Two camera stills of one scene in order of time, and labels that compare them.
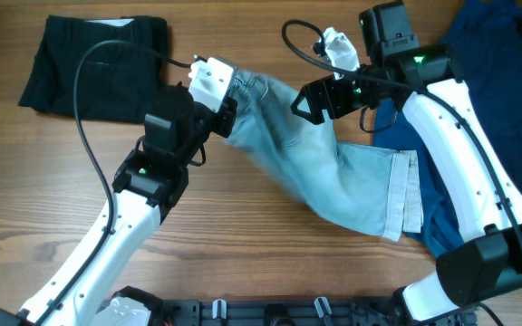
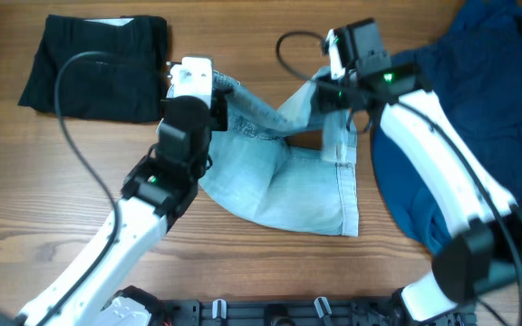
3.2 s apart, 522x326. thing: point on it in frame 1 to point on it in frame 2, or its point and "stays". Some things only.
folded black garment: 117,81 stays
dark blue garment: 490,40 stays
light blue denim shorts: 280,128 to 256,169
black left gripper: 227,112 stays
